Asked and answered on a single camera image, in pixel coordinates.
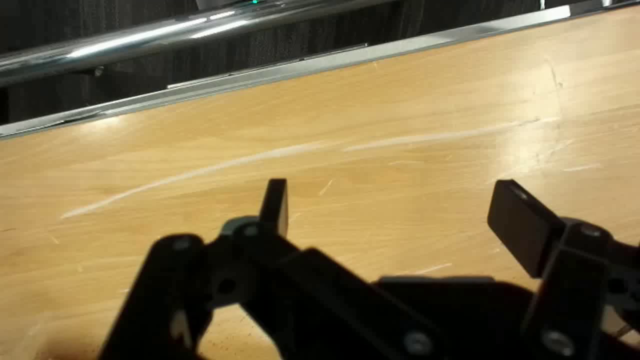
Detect chrome cart handle bar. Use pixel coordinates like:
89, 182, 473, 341
0, 0, 402, 87

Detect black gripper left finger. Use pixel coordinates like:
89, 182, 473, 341
98, 175, 432, 360

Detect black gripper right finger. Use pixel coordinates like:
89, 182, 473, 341
485, 178, 640, 360

